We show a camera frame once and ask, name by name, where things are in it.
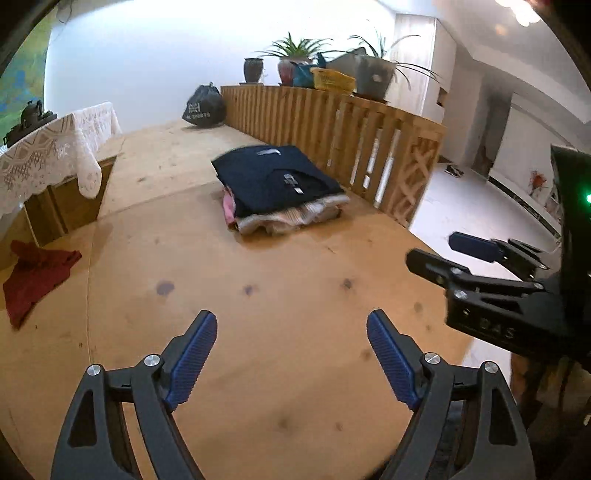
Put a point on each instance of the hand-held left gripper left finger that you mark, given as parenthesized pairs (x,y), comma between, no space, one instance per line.
(194,360)

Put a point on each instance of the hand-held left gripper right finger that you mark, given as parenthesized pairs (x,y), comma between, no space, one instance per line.
(392,360)

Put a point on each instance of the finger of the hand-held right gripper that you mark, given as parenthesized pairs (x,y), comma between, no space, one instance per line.
(434,267)
(471,244)

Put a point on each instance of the navy blue t-shirt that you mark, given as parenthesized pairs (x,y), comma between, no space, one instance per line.
(272,177)

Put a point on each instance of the folded white and pink clothes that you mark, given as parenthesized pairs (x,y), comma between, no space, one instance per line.
(318,207)

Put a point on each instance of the dark shoes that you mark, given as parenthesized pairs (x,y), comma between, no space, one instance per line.
(455,171)

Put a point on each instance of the beige folded garment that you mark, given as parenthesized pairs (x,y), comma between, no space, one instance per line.
(277,226)

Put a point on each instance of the dark red garment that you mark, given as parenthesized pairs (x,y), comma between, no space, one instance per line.
(37,277)

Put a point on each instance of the light wooden wardrobe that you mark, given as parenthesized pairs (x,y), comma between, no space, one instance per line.
(425,60)

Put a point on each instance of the potted plant in grey pot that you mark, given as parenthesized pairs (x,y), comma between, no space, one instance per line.
(374,78)

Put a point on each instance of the wooden slat railing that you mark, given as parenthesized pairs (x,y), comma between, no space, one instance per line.
(300,124)

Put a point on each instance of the yellow plastic basket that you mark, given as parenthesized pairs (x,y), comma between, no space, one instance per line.
(332,81)

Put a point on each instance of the blue watering can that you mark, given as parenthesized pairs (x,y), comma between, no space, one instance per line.
(302,76)

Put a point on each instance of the ceiling light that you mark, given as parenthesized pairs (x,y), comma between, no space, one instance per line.
(519,10)

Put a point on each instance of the potted plant in red pot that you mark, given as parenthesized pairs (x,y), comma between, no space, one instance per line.
(288,69)

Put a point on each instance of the white lace tablecloth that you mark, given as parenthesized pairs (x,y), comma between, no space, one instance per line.
(51,157)

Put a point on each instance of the black plastic bag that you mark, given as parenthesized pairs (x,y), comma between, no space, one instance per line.
(203,108)

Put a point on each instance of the dark ceramic vase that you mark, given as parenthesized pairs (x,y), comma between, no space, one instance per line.
(253,71)

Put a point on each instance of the black teapot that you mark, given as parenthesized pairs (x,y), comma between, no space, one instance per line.
(31,113)

